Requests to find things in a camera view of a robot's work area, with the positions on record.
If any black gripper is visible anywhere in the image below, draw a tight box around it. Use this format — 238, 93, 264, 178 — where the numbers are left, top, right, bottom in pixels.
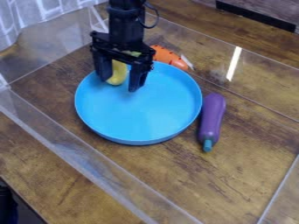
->
89, 31, 154, 92

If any yellow lemon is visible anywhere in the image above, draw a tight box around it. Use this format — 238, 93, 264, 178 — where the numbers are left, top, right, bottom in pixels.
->
106, 60, 126, 86

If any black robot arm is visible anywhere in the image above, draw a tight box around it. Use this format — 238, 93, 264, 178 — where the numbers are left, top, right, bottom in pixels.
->
89, 0, 157, 92

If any blue round tray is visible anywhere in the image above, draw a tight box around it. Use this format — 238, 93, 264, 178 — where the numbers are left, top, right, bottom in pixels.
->
74, 62, 201, 145

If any orange toy carrot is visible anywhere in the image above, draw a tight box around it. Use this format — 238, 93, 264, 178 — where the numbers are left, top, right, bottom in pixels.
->
150, 45, 188, 71

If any purple toy eggplant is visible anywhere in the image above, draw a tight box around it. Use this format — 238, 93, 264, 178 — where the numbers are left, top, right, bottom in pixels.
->
198, 93, 226, 152

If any white patterned curtain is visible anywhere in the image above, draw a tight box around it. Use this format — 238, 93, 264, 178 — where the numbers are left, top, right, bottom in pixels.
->
0, 0, 106, 52

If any black bar in background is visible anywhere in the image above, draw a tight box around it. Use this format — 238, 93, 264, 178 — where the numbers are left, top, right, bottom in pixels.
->
216, 0, 296, 33

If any black cable loop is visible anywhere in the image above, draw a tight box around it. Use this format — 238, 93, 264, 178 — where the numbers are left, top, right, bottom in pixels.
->
136, 0, 161, 30

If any clear acrylic enclosure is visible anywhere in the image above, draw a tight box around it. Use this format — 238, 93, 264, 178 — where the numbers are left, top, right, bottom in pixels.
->
0, 1, 299, 224

